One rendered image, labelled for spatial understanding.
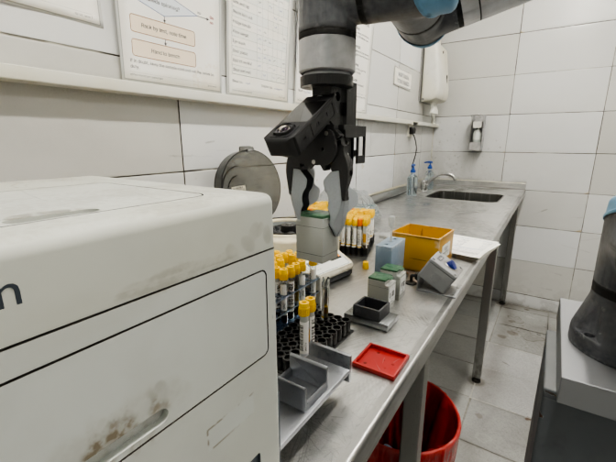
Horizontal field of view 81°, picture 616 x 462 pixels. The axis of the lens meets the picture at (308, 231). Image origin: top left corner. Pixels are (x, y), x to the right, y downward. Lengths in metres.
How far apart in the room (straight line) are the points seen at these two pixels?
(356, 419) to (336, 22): 0.49
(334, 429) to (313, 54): 0.46
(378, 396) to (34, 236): 0.46
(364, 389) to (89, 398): 0.40
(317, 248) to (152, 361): 0.31
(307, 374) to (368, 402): 0.10
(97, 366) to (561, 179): 2.95
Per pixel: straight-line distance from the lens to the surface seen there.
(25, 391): 0.21
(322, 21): 0.50
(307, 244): 0.51
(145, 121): 0.98
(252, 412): 0.34
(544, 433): 0.70
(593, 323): 0.68
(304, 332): 0.55
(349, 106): 0.54
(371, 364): 0.61
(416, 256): 1.00
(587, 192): 3.04
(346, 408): 0.53
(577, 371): 0.63
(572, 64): 3.05
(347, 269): 0.93
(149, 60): 1.00
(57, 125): 0.89
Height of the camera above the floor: 1.21
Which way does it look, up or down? 14 degrees down
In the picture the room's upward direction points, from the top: straight up
